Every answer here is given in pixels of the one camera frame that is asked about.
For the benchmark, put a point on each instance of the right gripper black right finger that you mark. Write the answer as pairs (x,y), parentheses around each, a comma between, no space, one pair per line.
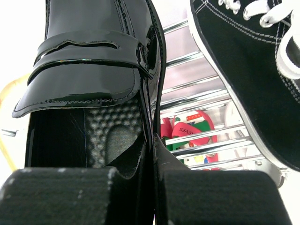
(187,197)

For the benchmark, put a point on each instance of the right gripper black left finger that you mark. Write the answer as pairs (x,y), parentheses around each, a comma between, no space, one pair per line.
(118,194)

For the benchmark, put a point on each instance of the red green flip-flop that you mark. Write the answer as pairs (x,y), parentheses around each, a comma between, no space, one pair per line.
(190,123)
(166,130)

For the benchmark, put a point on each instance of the cream shoe rack chrome bars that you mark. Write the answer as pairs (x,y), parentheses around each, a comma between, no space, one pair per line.
(104,116)

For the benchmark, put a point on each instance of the left black canvas sneaker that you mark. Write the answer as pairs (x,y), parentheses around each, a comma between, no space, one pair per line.
(254,47)

